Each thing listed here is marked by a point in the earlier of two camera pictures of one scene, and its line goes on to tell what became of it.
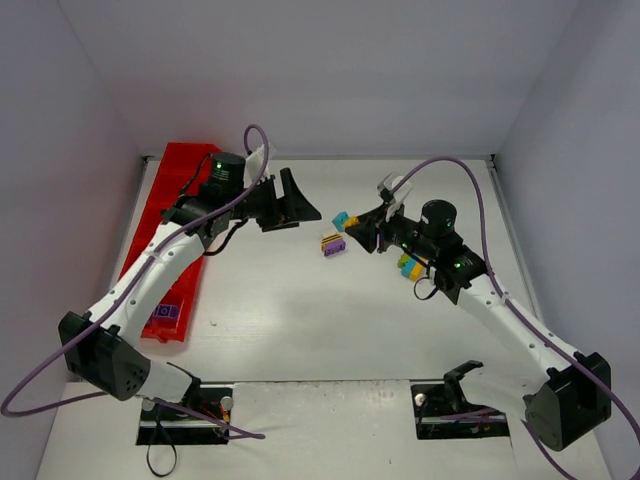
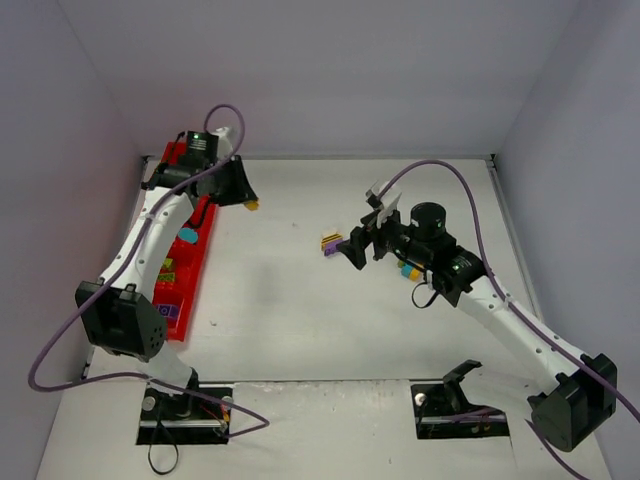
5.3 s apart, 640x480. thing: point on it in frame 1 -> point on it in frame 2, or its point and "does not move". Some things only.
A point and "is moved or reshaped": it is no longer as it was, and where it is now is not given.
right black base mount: [442, 412] does not move
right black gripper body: [380, 230] does not move
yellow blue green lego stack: [410, 268] does not move
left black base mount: [161, 424] does not move
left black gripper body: [273, 203] -> [233, 181]
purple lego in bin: [167, 310] does not move
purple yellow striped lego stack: [332, 244] does not move
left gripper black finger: [294, 206] -> [243, 190]
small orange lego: [351, 221] is moved or reshaped
